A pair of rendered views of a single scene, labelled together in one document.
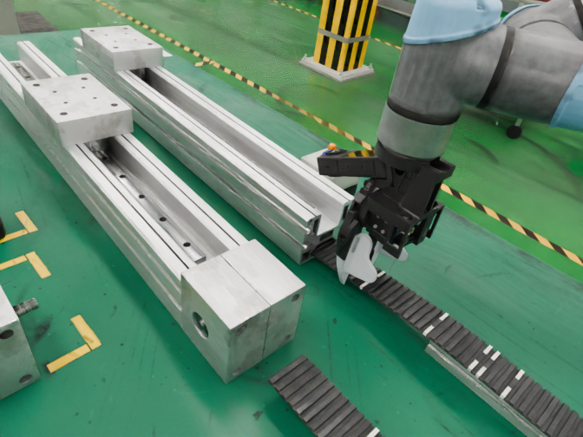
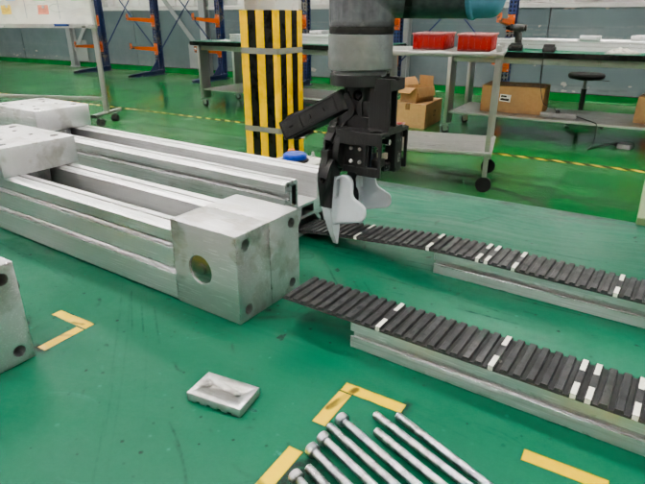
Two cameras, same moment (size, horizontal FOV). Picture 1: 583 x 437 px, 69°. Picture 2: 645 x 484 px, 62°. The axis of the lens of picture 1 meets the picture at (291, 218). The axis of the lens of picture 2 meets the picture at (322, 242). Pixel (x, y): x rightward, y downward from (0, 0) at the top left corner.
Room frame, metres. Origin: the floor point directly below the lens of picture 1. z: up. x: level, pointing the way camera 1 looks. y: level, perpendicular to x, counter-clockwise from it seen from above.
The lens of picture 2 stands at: (-0.22, 0.02, 1.06)
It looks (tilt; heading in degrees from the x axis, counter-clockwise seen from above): 23 degrees down; 352
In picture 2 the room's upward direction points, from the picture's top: straight up
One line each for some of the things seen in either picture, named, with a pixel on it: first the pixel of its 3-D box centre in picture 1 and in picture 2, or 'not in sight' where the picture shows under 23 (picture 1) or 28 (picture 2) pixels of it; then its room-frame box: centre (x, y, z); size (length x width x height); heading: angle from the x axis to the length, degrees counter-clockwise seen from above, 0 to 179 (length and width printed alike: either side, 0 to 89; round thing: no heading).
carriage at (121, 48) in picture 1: (122, 53); (42, 121); (0.92, 0.43, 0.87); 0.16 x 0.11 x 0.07; 48
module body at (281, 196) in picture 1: (182, 120); (125, 163); (0.76, 0.24, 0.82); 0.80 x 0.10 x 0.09; 48
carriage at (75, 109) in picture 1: (78, 114); (12, 157); (0.62, 0.37, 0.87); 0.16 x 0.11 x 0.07; 48
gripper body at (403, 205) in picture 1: (398, 193); (364, 124); (0.43, -0.12, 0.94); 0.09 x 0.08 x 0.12; 48
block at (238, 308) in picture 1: (249, 303); (246, 251); (0.33, 0.03, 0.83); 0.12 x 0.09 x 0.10; 138
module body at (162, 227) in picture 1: (82, 141); (19, 189); (0.62, 0.37, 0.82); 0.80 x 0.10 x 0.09; 48
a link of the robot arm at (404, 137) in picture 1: (416, 128); (361, 55); (0.44, -0.12, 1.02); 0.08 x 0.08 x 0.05
